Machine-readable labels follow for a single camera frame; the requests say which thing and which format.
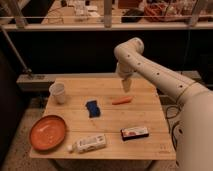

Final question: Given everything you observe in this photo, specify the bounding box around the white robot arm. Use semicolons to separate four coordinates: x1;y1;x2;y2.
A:
114;37;213;171

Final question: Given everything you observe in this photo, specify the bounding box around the orange carrot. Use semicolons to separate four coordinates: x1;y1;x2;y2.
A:
112;96;133;105

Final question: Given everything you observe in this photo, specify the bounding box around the blue sponge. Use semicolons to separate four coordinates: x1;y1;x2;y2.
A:
86;100;101;118

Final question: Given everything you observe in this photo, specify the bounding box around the wooden folding table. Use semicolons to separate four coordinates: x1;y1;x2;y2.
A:
30;78;176;160

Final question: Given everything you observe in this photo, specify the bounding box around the black and white eraser box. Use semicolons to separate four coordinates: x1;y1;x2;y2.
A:
120;126;149;141

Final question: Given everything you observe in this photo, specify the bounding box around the white paper cup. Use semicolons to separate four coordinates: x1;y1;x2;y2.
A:
49;83;66;104

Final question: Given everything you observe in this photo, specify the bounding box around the white plastic bottle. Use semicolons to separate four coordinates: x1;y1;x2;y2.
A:
67;134;107;153

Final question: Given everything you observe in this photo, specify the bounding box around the orange plate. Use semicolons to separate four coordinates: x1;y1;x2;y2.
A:
29;115;66;151

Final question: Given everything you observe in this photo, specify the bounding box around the grey metal ledge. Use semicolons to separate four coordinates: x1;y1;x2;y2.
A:
16;70;203;92

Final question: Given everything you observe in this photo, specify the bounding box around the diagonal metal pole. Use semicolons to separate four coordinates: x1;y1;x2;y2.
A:
0;25;33;78

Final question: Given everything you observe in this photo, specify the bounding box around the black cable on floor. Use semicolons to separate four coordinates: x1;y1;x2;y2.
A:
165;103;183;148

